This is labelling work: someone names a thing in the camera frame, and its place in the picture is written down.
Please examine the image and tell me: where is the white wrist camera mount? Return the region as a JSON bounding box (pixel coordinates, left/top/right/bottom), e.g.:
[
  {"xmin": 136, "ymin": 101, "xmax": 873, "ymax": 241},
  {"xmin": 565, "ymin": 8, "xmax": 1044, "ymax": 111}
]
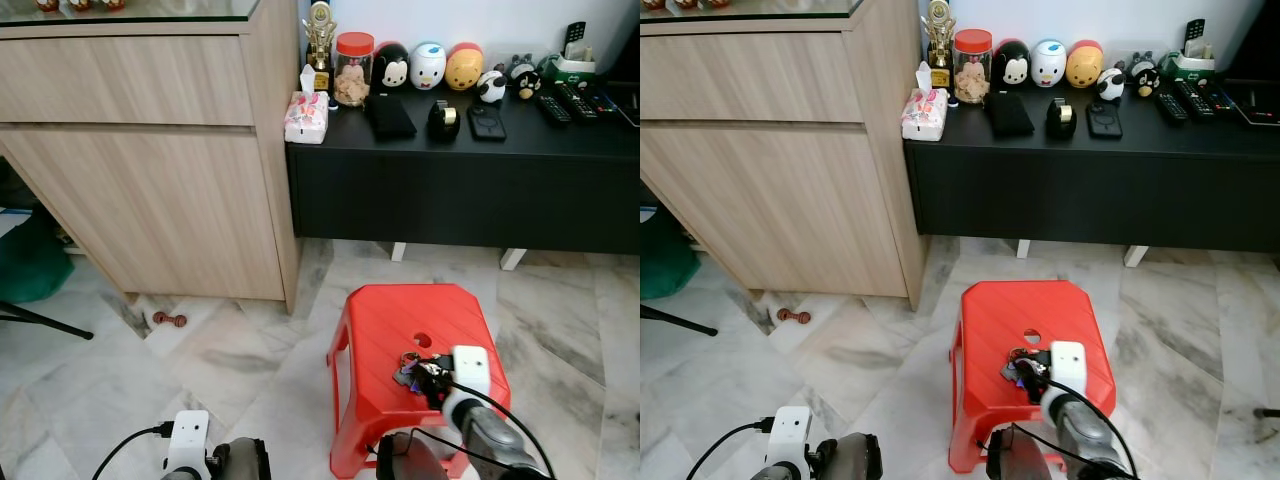
[
  {"xmin": 765, "ymin": 405, "xmax": 813, "ymax": 479},
  {"xmin": 1048, "ymin": 341, "xmax": 1088, "ymax": 393},
  {"xmin": 164, "ymin": 409, "xmax": 211, "ymax": 479},
  {"xmin": 452, "ymin": 346, "xmax": 492, "ymax": 397}
]

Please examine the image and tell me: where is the black low console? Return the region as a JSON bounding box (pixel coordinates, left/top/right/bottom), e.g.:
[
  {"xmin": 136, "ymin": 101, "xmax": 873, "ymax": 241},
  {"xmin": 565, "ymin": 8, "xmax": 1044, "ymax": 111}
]
[
  {"xmin": 903, "ymin": 80, "xmax": 1280, "ymax": 253},
  {"xmin": 285, "ymin": 80, "xmax": 641, "ymax": 256}
]

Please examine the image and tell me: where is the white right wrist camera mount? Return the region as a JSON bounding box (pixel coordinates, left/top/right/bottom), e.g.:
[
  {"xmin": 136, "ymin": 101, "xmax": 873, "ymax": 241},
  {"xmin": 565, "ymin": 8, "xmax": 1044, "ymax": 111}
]
[
  {"xmin": 452, "ymin": 346, "xmax": 492, "ymax": 397},
  {"xmin": 1048, "ymin": 341, "xmax": 1088, "ymax": 393}
]

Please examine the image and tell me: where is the black phone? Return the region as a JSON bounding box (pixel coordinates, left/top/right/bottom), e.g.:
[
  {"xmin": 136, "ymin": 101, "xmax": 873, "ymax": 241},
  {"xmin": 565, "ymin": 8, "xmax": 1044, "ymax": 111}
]
[
  {"xmin": 1087, "ymin": 101, "xmax": 1125, "ymax": 140},
  {"xmin": 468, "ymin": 103, "xmax": 508, "ymax": 142}
]

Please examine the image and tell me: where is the white duck plush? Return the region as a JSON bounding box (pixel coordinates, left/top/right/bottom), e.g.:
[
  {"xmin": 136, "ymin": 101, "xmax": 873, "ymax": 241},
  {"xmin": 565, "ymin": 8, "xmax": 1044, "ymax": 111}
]
[
  {"xmin": 1030, "ymin": 40, "xmax": 1068, "ymax": 89},
  {"xmin": 410, "ymin": 42, "xmax": 448, "ymax": 91}
]

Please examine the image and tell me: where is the yellow bear plush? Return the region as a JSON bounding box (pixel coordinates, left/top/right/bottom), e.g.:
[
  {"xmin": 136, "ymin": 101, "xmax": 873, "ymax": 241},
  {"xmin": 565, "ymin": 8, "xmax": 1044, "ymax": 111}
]
[
  {"xmin": 1065, "ymin": 40, "xmax": 1105, "ymax": 89},
  {"xmin": 445, "ymin": 42, "xmax": 485, "ymax": 93}
]

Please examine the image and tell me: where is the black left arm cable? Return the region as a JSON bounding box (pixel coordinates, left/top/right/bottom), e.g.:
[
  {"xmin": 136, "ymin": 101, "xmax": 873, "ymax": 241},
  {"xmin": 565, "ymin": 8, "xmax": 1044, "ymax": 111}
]
[
  {"xmin": 685, "ymin": 418, "xmax": 774, "ymax": 480},
  {"xmin": 92, "ymin": 424, "xmax": 173, "ymax": 480}
]

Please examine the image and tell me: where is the black pouch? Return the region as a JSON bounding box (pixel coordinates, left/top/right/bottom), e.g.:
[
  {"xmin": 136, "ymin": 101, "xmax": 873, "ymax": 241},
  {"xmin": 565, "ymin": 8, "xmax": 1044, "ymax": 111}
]
[
  {"xmin": 986, "ymin": 90, "xmax": 1036, "ymax": 139},
  {"xmin": 368, "ymin": 92, "xmax": 418, "ymax": 141}
]

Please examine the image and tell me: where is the glass cabinet top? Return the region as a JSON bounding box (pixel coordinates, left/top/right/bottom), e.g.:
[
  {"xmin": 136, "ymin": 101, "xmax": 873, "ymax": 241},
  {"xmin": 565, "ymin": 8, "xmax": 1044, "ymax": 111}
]
[
  {"xmin": 0, "ymin": 0, "xmax": 263, "ymax": 27},
  {"xmin": 640, "ymin": 0, "xmax": 866, "ymax": 23}
]

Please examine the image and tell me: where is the red plastic stool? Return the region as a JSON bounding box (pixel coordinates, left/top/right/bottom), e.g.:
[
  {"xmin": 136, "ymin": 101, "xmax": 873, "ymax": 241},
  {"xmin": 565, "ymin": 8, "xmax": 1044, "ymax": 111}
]
[
  {"xmin": 327, "ymin": 283, "xmax": 512, "ymax": 479},
  {"xmin": 947, "ymin": 280, "xmax": 1118, "ymax": 475}
]

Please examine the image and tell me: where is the grey robot right leg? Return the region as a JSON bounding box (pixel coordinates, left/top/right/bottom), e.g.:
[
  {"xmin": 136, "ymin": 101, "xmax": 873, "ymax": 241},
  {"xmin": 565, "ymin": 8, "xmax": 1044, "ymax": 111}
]
[
  {"xmin": 376, "ymin": 432, "xmax": 451, "ymax": 480},
  {"xmin": 985, "ymin": 425, "xmax": 1051, "ymax": 480}
]

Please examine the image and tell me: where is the bunch of keys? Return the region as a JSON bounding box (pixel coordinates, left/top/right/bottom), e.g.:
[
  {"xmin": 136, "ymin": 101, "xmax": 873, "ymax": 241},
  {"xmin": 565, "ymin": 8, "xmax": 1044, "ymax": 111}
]
[
  {"xmin": 1000, "ymin": 347, "xmax": 1046, "ymax": 389},
  {"xmin": 393, "ymin": 350, "xmax": 441, "ymax": 391}
]

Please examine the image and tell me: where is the gold trophy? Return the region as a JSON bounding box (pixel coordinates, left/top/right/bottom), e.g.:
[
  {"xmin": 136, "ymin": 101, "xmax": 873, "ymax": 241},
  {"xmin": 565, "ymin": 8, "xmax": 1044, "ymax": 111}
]
[
  {"xmin": 305, "ymin": 0, "xmax": 338, "ymax": 93},
  {"xmin": 923, "ymin": 0, "xmax": 956, "ymax": 91}
]

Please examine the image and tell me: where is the black tape dispenser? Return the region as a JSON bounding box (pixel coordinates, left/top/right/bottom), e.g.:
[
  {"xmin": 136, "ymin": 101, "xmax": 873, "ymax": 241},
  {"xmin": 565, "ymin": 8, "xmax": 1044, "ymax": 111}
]
[
  {"xmin": 1046, "ymin": 98, "xmax": 1081, "ymax": 139},
  {"xmin": 427, "ymin": 100, "xmax": 462, "ymax": 141}
]

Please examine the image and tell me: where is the red lid snack jar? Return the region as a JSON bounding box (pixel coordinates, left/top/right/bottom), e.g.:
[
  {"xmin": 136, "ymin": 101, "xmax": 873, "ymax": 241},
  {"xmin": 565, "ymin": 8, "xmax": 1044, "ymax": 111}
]
[
  {"xmin": 333, "ymin": 32, "xmax": 375, "ymax": 108},
  {"xmin": 952, "ymin": 28, "xmax": 994, "ymax": 106}
]

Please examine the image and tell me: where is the black set-top box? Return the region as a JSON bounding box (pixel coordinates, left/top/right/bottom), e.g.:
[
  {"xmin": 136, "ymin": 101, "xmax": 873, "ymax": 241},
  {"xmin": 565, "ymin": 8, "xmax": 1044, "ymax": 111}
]
[
  {"xmin": 600, "ymin": 80, "xmax": 641, "ymax": 129},
  {"xmin": 1222, "ymin": 78, "xmax": 1280, "ymax": 128}
]

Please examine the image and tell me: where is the green desk holder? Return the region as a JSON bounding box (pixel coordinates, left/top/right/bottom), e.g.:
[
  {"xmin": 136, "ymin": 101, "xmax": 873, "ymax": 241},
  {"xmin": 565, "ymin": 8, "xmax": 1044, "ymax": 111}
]
[
  {"xmin": 545, "ymin": 52, "xmax": 598, "ymax": 86},
  {"xmin": 1165, "ymin": 50, "xmax": 1218, "ymax": 84}
]

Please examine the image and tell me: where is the pink tissue pack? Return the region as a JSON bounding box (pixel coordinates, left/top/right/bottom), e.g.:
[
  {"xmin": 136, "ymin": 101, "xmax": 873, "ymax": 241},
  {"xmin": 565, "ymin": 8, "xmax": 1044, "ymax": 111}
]
[
  {"xmin": 284, "ymin": 65, "xmax": 331, "ymax": 145},
  {"xmin": 901, "ymin": 62, "xmax": 949, "ymax": 142}
]

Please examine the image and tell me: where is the light wood cabinet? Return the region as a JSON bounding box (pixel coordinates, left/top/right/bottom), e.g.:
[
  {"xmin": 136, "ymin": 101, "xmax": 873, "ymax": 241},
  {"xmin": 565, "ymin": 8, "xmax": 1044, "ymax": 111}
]
[
  {"xmin": 0, "ymin": 0, "xmax": 301, "ymax": 313},
  {"xmin": 640, "ymin": 0, "xmax": 926, "ymax": 309}
]

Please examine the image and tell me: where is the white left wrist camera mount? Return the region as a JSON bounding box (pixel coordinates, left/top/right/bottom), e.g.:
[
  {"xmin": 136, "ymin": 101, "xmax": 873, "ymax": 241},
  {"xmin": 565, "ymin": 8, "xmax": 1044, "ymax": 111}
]
[
  {"xmin": 164, "ymin": 409, "xmax": 211, "ymax": 479},
  {"xmin": 765, "ymin": 405, "xmax": 813, "ymax": 479}
]

